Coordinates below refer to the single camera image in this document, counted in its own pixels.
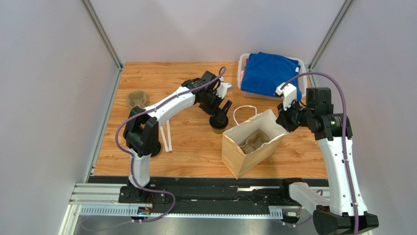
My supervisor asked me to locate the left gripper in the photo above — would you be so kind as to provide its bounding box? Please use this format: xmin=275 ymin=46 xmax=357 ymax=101
xmin=200 ymin=91 xmax=232 ymax=124

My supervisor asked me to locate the black cup lid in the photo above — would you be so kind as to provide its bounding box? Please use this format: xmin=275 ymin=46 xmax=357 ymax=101
xmin=151 ymin=142 xmax=162 ymax=157
xmin=209 ymin=116 xmax=229 ymax=130

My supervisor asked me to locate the brown paper bag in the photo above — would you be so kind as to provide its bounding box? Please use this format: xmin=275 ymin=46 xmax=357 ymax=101
xmin=221 ymin=109 xmax=289 ymax=179

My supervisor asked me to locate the grey pulp cup carrier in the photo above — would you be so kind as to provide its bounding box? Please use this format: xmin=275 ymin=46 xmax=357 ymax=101
xmin=239 ymin=130 xmax=271 ymax=154

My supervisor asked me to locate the white straw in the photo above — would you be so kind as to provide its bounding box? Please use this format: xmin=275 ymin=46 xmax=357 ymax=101
xmin=166 ymin=120 xmax=172 ymax=152
xmin=160 ymin=126 xmax=169 ymax=152

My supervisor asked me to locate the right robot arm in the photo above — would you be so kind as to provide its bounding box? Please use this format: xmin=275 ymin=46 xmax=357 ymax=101
xmin=275 ymin=84 xmax=379 ymax=235

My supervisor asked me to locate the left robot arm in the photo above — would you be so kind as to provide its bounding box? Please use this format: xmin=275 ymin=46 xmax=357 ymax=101
xmin=119 ymin=67 xmax=232 ymax=203

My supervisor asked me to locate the blue folded towel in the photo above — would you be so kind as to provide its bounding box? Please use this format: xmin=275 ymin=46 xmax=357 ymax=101
xmin=240 ymin=52 xmax=301 ymax=97

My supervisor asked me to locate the white plastic basket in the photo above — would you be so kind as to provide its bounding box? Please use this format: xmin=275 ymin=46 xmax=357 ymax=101
xmin=237 ymin=53 xmax=308 ymax=101

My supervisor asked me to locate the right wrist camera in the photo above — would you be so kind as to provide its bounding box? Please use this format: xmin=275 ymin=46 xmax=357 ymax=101
xmin=274 ymin=83 xmax=297 ymax=110

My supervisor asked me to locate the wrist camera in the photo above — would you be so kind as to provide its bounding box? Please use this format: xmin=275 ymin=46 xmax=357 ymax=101
xmin=216 ymin=77 xmax=233 ymax=99
xmin=274 ymin=83 xmax=297 ymax=110

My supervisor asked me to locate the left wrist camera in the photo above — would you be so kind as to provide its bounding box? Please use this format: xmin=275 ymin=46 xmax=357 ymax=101
xmin=216 ymin=77 xmax=233 ymax=99

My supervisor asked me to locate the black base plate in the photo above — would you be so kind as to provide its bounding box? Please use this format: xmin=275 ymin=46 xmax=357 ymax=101
xmin=88 ymin=176 xmax=346 ymax=216

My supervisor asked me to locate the aluminium frame rail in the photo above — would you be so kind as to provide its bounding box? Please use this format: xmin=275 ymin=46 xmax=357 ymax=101
xmin=69 ymin=177 xmax=301 ymax=219

